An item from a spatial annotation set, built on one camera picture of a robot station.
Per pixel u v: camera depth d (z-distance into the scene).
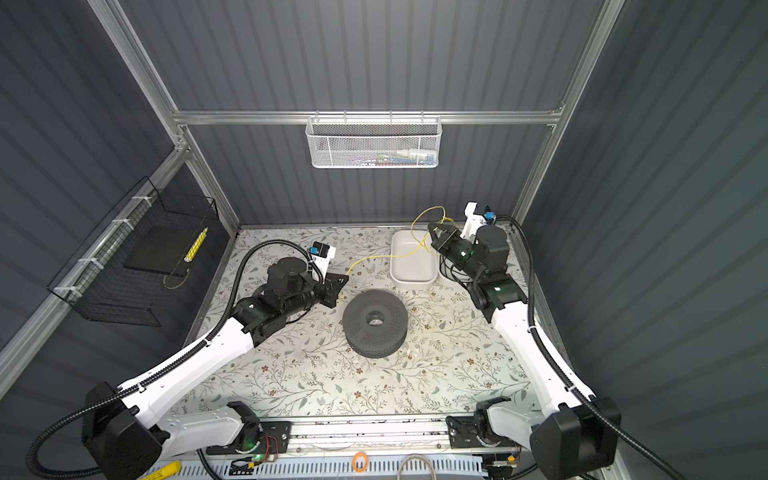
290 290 0.58
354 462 0.71
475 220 0.65
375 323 0.94
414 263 1.04
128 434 0.38
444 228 0.71
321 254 0.64
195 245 0.78
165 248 0.76
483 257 0.53
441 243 0.63
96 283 0.64
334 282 0.67
